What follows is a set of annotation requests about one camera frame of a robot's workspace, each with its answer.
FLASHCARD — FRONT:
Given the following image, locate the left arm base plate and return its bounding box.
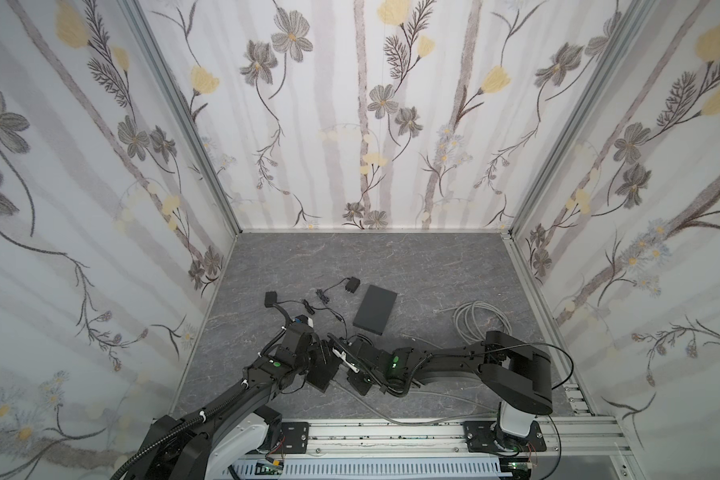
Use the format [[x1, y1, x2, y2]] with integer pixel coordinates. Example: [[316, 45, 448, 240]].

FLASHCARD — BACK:
[[263, 422, 310, 455]]

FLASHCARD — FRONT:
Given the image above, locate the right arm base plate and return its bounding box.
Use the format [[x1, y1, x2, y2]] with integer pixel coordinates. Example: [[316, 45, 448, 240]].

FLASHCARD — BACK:
[[462, 421, 547, 457]]

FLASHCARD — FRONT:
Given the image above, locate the grey coiled ethernet cable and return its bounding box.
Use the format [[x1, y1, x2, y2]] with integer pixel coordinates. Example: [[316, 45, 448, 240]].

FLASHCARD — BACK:
[[440, 299, 514, 349]]

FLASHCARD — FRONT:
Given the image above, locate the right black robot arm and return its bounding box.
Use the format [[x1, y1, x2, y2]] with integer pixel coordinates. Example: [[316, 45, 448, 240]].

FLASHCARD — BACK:
[[332, 330, 557, 449]]

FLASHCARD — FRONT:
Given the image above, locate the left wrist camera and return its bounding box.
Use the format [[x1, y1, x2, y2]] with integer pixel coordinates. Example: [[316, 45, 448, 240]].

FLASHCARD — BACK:
[[293, 315, 314, 328]]

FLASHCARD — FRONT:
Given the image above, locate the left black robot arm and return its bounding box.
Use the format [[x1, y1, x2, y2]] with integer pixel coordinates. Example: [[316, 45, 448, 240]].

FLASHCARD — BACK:
[[112, 305, 326, 479]]

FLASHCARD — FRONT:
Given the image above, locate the black power adapter with cable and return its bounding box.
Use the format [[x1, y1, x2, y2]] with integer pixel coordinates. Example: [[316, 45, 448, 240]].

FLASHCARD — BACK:
[[315, 276, 361, 325]]

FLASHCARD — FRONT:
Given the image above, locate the black power adapter with plug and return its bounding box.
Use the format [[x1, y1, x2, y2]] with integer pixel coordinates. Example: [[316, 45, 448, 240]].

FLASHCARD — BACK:
[[264, 291, 316, 321]]

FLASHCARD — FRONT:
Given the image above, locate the aluminium mounting rail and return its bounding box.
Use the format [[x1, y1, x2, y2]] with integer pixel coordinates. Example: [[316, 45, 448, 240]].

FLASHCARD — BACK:
[[137, 416, 631, 460]]

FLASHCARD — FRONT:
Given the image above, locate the black ribbed network switch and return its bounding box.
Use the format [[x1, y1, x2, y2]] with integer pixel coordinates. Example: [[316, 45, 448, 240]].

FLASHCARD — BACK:
[[306, 351, 341, 393]]

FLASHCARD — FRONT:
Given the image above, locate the white slotted cable duct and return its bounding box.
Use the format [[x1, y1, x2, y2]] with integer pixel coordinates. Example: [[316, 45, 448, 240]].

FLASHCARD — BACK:
[[212, 457, 512, 479]]

